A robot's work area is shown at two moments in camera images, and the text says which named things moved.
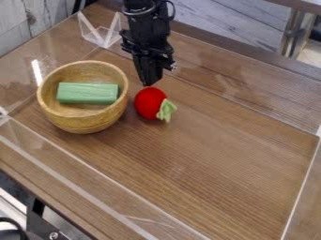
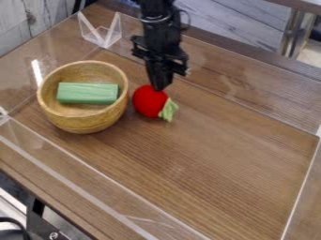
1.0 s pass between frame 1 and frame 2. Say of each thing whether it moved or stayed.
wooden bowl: stayed
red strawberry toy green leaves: stayed
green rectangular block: stayed
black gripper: moved
